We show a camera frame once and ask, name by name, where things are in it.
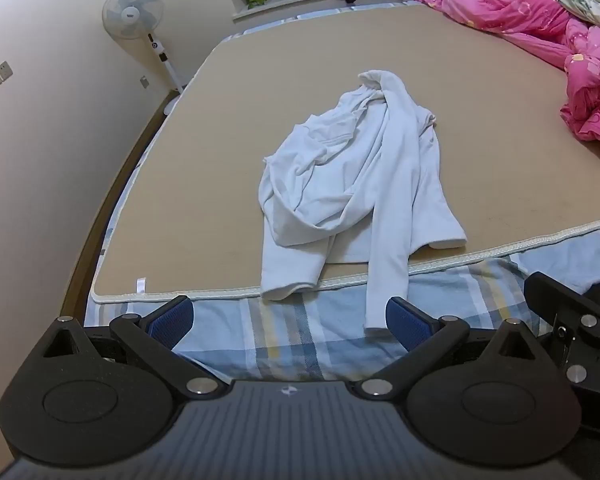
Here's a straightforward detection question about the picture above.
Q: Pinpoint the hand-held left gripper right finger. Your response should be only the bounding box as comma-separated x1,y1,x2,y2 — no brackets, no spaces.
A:
349,296,542,401

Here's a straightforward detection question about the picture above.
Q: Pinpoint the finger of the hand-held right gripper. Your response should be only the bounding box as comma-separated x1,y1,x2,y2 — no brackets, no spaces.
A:
524,271,600,333

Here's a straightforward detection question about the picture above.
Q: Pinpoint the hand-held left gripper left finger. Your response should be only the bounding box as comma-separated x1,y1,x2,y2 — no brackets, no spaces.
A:
41,296,227,402

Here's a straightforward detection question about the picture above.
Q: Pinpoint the white long-sleeve shirt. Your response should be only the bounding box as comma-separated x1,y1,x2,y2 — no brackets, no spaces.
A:
257,67,468,337

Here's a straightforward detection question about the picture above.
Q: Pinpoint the plaid bed sheet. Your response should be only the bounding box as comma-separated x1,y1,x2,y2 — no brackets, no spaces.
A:
82,232,600,386

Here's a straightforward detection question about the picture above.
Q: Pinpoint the tan bed mat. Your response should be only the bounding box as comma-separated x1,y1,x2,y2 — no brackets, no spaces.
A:
91,0,600,306

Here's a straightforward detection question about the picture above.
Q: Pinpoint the pink floral quilt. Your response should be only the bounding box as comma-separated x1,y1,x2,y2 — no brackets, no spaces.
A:
412,0,600,178

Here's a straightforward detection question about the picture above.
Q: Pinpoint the white standing fan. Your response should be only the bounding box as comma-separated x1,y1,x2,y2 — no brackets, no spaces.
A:
101,0,186,116

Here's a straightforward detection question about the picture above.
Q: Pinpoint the white windowsill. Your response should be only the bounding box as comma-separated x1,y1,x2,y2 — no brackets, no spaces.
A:
232,0,461,22

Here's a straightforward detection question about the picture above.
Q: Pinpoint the brown wooden bed frame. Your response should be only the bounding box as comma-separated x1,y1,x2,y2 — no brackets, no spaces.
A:
60,89,181,321

